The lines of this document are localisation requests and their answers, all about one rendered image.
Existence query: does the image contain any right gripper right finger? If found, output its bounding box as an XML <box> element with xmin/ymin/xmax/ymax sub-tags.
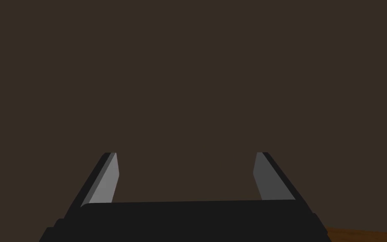
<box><xmin>253</xmin><ymin>151</ymin><xmax>306</xmax><ymax>204</ymax></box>

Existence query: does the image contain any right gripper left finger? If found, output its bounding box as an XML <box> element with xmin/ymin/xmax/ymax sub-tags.
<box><xmin>72</xmin><ymin>152</ymin><xmax>120</xmax><ymax>209</ymax></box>

